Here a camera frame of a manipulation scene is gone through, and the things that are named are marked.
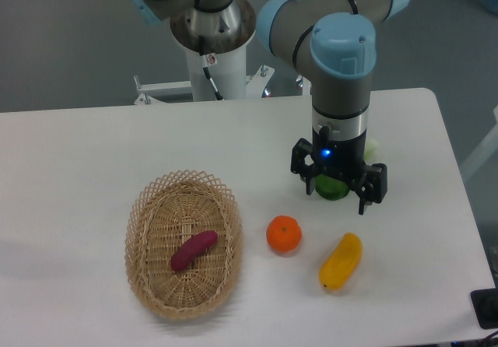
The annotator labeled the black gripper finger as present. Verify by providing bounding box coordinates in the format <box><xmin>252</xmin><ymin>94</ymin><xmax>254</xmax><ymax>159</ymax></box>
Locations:
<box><xmin>290</xmin><ymin>138</ymin><xmax>320</xmax><ymax>195</ymax></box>
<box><xmin>356</xmin><ymin>163</ymin><xmax>388</xmax><ymax>216</ymax></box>

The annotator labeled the orange tangerine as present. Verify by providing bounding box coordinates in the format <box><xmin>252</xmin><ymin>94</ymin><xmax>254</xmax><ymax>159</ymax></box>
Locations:
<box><xmin>266</xmin><ymin>216</ymin><xmax>302</xmax><ymax>253</ymax></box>

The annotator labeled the purple sweet potato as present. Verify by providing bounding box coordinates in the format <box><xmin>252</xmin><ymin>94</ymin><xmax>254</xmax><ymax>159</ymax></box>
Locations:
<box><xmin>170</xmin><ymin>230</ymin><xmax>218</xmax><ymax>272</ymax></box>

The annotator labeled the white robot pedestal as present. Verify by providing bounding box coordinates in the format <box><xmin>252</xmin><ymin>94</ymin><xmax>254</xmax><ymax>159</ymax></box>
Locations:
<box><xmin>170</xmin><ymin>0</ymin><xmax>256</xmax><ymax>101</ymax></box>

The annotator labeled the yellow mango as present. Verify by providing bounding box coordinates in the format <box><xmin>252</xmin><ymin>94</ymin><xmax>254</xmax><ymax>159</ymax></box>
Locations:
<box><xmin>318</xmin><ymin>233</ymin><xmax>363</xmax><ymax>291</ymax></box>

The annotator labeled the green vegetable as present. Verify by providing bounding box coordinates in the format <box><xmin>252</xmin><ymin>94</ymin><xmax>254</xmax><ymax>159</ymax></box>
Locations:
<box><xmin>315</xmin><ymin>174</ymin><xmax>349</xmax><ymax>201</ymax></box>

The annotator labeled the black device at edge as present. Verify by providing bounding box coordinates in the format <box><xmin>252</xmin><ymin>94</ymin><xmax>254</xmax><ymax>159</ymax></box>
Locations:
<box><xmin>470</xmin><ymin>288</ymin><xmax>497</xmax><ymax>330</ymax></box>

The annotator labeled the oval woven wicker basket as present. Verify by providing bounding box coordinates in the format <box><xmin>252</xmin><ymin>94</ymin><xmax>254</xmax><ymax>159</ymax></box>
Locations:
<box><xmin>124</xmin><ymin>170</ymin><xmax>243</xmax><ymax>320</ymax></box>

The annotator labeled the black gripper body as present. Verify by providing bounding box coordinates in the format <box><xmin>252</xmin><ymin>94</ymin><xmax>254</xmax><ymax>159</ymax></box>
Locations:
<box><xmin>311</xmin><ymin>131</ymin><xmax>367</xmax><ymax>188</ymax></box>

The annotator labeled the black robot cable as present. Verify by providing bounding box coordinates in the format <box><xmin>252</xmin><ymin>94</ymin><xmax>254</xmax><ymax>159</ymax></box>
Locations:
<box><xmin>198</xmin><ymin>35</ymin><xmax>226</xmax><ymax>101</ymax></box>

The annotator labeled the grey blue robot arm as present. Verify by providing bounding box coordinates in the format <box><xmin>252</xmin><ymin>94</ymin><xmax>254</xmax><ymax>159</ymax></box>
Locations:
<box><xmin>132</xmin><ymin>0</ymin><xmax>410</xmax><ymax>210</ymax></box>

